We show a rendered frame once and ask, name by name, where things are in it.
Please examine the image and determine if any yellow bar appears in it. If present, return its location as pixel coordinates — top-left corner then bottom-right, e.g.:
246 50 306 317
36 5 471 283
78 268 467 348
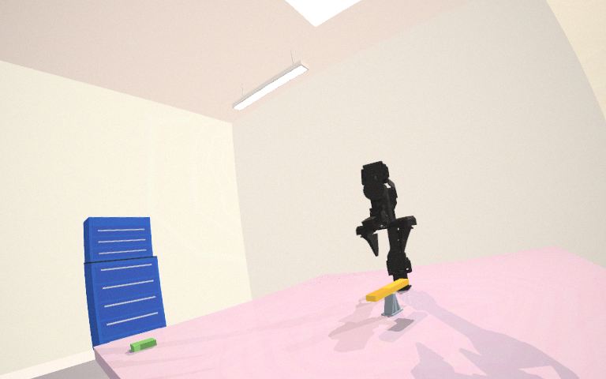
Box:
365 279 409 302

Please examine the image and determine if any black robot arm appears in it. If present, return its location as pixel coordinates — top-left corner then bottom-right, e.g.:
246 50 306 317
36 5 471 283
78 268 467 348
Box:
361 160 412 282

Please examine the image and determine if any green rectangular bar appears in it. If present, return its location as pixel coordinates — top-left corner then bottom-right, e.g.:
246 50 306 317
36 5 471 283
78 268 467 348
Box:
130 338 157 352

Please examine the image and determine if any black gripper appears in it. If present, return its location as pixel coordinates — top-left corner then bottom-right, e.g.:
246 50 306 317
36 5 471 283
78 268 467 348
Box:
356 201 417 257

